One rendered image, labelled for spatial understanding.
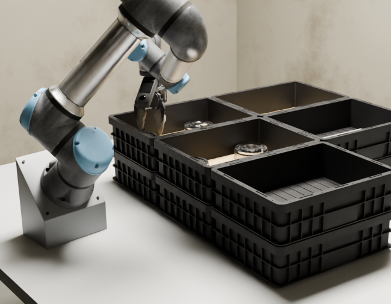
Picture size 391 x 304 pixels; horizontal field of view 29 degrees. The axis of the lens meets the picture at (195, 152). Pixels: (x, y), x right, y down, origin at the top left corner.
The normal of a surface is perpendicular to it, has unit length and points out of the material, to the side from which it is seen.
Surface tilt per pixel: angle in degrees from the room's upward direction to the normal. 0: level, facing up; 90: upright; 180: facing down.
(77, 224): 90
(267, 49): 90
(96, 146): 54
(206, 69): 90
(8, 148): 90
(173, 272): 0
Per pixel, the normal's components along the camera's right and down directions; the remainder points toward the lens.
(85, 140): 0.56, -0.37
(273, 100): 0.54, 0.27
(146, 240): -0.02, -0.94
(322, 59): -0.80, 0.21
